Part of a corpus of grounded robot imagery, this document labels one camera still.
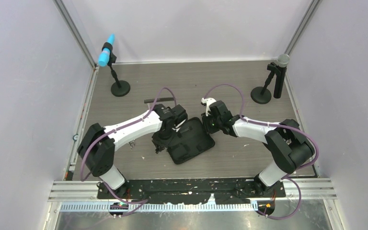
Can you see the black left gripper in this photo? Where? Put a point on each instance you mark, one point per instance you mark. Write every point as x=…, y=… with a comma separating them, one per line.
x=160, y=143

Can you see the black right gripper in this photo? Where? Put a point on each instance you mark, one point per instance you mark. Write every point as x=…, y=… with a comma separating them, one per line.
x=205, y=120

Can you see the black zip tool case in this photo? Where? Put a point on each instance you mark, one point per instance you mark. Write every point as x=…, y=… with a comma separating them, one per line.
x=189, y=141

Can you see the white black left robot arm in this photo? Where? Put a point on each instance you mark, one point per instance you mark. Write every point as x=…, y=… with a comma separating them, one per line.
x=99, y=144

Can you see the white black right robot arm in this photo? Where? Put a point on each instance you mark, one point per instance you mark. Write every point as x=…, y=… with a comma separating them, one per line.
x=289, y=148

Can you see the black hair comb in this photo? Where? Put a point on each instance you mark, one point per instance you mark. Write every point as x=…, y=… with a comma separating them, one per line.
x=163, y=99

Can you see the black right microphone stand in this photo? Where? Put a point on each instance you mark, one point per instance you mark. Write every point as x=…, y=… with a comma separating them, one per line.
x=262, y=95

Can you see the black microphone stand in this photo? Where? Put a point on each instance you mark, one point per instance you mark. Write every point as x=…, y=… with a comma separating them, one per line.
x=121, y=87
x=262, y=95

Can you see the black left microphone stand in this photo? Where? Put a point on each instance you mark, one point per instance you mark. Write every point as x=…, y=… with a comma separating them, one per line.
x=121, y=87

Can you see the black silver microphone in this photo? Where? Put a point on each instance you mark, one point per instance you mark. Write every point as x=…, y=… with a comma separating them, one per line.
x=281, y=64

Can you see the blue microphone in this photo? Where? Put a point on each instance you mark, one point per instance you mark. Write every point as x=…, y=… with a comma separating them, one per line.
x=106, y=56

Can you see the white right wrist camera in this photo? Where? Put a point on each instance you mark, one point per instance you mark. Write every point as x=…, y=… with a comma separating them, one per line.
x=207, y=102

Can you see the black mounting base plate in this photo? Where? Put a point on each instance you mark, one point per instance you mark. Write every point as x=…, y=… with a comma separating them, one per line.
x=191, y=191

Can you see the aluminium frame rail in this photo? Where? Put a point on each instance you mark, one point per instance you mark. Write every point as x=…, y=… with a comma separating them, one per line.
x=79, y=196

